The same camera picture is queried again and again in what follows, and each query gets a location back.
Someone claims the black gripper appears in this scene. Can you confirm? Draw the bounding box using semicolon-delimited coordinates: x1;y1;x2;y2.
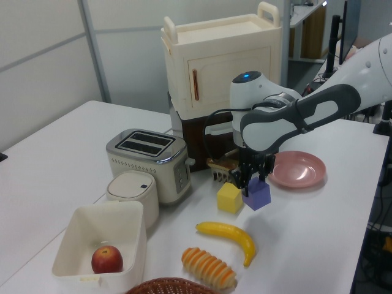
232;146;277;197

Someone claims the purple cube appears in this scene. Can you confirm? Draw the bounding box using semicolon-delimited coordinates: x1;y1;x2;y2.
241;176;272;211

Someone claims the yellow cube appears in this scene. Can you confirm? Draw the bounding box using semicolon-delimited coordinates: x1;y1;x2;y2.
216;182;245;214

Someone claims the brown bread slice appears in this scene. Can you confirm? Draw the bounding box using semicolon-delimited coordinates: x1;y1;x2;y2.
211;153;239;171

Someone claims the pink plate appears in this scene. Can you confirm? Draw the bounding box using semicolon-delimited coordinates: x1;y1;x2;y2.
268;150;327;189

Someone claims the yellow toy banana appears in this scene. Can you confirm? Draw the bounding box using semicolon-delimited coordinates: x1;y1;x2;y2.
195;221;257;268

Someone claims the dark brown cabinet base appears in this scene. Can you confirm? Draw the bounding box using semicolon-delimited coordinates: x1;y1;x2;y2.
167;91;243;174

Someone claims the orange striped bread roll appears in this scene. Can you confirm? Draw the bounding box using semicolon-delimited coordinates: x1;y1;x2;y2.
181;246;238;290

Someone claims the cream toy cabinet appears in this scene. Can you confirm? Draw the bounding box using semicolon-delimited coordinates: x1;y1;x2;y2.
160;1;282;113

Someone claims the chrome and cream toaster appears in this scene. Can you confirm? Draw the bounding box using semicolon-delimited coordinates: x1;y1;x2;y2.
105;128;196;206

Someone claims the white lidded bin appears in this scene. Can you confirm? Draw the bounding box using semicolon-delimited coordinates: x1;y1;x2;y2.
105;170;160;230

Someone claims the brown wicker basket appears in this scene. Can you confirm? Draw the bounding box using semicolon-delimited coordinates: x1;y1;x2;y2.
125;277;221;294

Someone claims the white plastic box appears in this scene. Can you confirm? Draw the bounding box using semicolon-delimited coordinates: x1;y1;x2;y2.
51;200;147;288

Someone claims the black monitor stand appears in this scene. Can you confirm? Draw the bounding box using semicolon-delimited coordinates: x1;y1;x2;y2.
323;14;341;79

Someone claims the wooden desk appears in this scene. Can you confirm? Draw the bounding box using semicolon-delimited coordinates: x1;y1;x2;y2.
288;0;327;64

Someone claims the red apple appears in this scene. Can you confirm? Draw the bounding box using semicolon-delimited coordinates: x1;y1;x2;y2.
91;245;124;274

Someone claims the black computer monitor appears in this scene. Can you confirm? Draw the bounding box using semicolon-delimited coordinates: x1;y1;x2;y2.
339;0;360;66

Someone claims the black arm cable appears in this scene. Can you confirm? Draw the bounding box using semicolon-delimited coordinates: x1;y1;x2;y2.
203;104;267;162

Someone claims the black velcro cable strap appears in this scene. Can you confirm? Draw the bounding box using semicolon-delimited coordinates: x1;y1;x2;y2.
294;98;309;135

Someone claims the copper cabinet handle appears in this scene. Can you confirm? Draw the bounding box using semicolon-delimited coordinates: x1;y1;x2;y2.
192;69;200;102

